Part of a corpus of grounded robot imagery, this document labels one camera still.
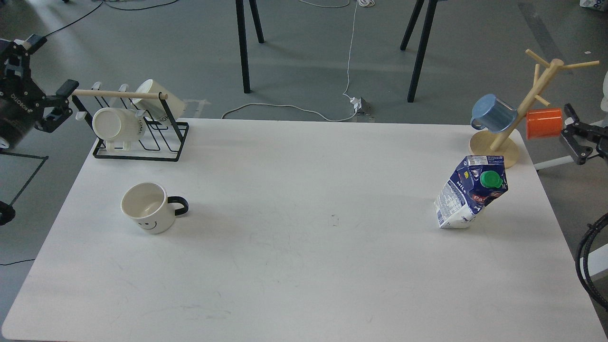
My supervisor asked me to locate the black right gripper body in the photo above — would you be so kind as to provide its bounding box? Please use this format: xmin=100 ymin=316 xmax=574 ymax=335
xmin=589 ymin=122 xmax=608 ymax=160

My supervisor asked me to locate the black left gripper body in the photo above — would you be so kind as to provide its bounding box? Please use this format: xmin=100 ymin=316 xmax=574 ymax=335
xmin=0 ymin=40 xmax=46 ymax=149

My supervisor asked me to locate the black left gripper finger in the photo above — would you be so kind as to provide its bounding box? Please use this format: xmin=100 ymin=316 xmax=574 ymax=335
xmin=34 ymin=107 xmax=73 ymax=133
xmin=45 ymin=79 xmax=79 ymax=109

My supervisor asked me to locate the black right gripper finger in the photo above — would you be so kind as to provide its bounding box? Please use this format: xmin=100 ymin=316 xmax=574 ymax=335
xmin=560 ymin=133 xmax=600 ymax=165
xmin=561 ymin=103 xmax=594 ymax=136

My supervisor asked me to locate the white smiley mug black handle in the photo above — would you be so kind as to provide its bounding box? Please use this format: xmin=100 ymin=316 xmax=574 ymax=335
xmin=120 ymin=182 xmax=189 ymax=235

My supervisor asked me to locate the blue white milk carton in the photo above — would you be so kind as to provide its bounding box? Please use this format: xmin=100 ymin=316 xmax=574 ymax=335
xmin=434 ymin=155 xmax=508 ymax=229

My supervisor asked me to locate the orange mug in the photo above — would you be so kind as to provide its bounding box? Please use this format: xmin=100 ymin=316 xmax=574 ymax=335
xmin=526 ymin=108 xmax=564 ymax=139

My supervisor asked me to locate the white mug front on rack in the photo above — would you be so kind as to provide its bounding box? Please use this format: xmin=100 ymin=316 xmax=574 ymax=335
xmin=93 ymin=108 xmax=146 ymax=142

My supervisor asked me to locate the white mug on rack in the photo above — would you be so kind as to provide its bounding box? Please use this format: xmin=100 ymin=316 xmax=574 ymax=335
xmin=132 ymin=79 xmax=186 ymax=126
xmin=93 ymin=108 xmax=146 ymax=142

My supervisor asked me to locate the wooden mug tree stand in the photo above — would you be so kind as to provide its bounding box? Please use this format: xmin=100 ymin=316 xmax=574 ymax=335
xmin=468 ymin=48 xmax=600 ymax=169

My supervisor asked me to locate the blue metal mug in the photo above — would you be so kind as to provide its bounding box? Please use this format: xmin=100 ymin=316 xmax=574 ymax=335
xmin=470 ymin=94 xmax=518 ymax=133

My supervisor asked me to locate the white mug rear on rack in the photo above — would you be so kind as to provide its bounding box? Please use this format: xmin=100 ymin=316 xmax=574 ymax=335
xmin=132 ymin=79 xmax=186 ymax=126

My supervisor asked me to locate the grey power adapter plug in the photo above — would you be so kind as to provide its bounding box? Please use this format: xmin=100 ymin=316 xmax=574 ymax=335
xmin=350 ymin=97 xmax=372 ymax=115

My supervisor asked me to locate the black cable bundle right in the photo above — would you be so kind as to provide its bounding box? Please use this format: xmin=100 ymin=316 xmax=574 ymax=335
xmin=575 ymin=212 xmax=608 ymax=312

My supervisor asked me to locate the black floor cable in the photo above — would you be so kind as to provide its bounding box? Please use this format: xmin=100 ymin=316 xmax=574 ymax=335
xmin=44 ymin=0 xmax=179 ymax=38

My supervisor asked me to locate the black wire cup rack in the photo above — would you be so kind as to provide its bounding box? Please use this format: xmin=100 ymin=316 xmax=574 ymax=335
xmin=72 ymin=82 xmax=190 ymax=162

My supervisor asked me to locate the black right table leg frame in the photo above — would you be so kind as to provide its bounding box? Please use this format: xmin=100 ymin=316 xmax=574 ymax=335
xmin=400 ymin=0 xmax=438 ymax=103

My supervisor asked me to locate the black table leg frame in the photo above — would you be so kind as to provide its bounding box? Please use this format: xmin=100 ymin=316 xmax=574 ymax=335
xmin=400 ymin=0 xmax=438 ymax=103
xmin=235 ymin=0 xmax=265 ymax=94

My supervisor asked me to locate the black left table leg frame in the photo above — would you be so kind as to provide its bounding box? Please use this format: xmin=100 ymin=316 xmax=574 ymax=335
xmin=235 ymin=0 xmax=265 ymax=94

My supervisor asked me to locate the white power cable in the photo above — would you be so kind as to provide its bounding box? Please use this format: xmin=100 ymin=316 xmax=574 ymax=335
xmin=221 ymin=0 xmax=376 ymax=123

